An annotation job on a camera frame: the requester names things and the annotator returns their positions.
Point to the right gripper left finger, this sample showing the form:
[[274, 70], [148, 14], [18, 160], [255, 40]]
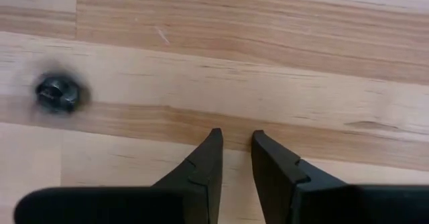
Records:
[[201, 180]]

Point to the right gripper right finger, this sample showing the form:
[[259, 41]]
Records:
[[278, 180]]

